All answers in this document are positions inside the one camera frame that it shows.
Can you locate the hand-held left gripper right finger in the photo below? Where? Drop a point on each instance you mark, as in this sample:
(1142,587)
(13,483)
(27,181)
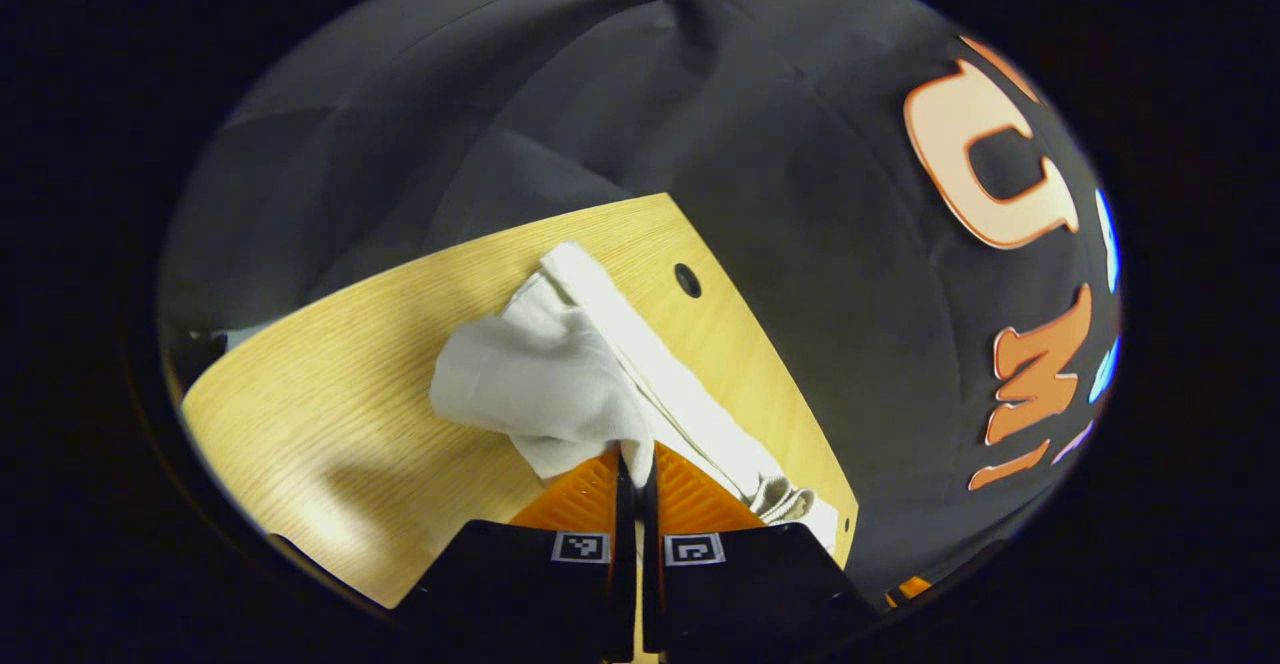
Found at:
(652,544)

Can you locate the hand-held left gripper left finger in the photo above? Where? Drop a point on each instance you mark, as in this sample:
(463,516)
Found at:
(623,544)

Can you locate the white jeans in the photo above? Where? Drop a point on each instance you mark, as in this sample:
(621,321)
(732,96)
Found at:
(540,384)

